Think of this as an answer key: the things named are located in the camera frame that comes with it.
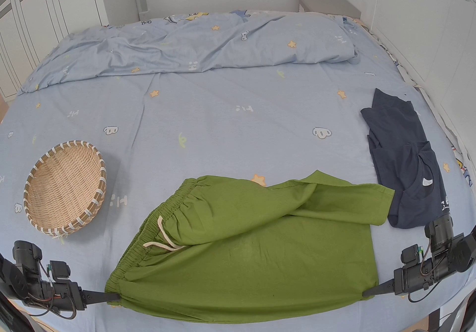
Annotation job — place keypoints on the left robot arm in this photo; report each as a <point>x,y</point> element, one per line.
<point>26,271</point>

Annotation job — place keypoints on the round woven basket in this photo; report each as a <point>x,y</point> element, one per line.
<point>63,189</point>

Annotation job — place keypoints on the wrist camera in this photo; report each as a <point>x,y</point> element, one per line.
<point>59,270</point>
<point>411,255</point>

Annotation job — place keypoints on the green shorts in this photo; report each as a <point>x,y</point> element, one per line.
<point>260,259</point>

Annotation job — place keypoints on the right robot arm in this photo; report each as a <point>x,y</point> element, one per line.
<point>453,252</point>

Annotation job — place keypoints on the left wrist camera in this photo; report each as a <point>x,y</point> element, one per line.
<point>59,270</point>

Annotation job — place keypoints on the pale blue quilt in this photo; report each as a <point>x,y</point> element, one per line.
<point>208,47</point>

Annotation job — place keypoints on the dark blue T-shirt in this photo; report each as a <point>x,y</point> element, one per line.
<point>399,137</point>

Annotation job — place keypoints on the grey bedside table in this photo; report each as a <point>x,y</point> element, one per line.
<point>325,3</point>

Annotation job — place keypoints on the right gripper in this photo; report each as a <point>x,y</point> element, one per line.
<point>411,278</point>

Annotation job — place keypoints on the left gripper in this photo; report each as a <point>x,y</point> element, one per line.
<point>67,295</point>

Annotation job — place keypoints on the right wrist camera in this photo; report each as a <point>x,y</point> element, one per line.
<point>411,255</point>

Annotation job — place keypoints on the bed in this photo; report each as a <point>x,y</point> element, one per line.
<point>238,125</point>

